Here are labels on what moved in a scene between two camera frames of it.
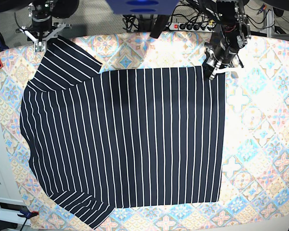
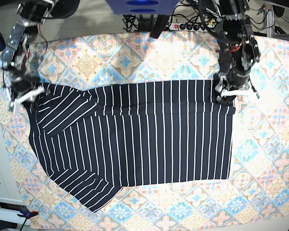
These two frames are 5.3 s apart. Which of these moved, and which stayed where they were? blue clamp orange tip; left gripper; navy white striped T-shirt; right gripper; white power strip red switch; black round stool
Moved: left gripper; navy white striped T-shirt; right gripper
Stayed: black round stool; white power strip red switch; blue clamp orange tip
